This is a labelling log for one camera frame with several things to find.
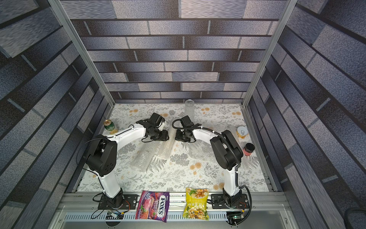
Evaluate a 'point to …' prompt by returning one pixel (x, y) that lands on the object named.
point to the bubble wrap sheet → (200, 150)
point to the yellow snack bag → (196, 206)
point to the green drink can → (108, 125)
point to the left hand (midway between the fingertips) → (167, 136)
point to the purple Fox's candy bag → (153, 205)
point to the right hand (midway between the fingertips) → (175, 137)
